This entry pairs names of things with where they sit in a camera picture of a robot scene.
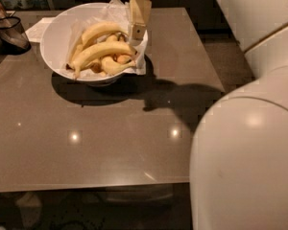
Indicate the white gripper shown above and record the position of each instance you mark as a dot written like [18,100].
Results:
[140,17]

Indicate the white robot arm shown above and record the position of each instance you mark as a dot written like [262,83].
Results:
[238,173]

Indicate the top yellow banana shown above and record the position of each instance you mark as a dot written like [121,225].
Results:
[99,29]

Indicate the small lower yellow banana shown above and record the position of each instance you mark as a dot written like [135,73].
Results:
[112,67]

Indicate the white bowl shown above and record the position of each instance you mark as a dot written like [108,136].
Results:
[60,37]

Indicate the long middle yellow banana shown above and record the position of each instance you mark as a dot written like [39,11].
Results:
[99,50]

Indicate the white paper liner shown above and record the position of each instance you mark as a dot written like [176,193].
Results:
[96,64]

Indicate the small orange fruit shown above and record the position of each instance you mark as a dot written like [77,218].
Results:
[123,59]

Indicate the white paper sheet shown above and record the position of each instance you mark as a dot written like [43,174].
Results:
[35,33]

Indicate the black mesh basket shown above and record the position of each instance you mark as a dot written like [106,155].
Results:
[13,39]

